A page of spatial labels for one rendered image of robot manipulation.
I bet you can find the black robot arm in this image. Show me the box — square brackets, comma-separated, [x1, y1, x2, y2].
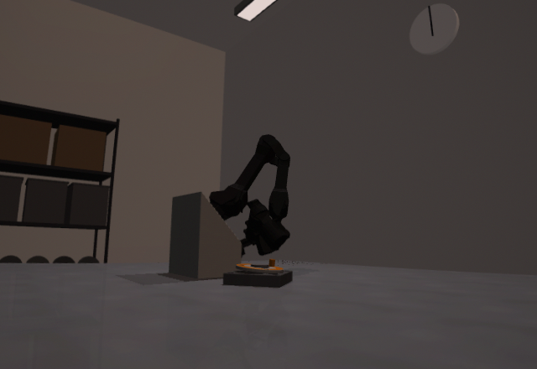
[209, 134, 290, 256]

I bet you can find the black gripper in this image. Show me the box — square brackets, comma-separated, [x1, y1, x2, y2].
[240, 221, 260, 255]

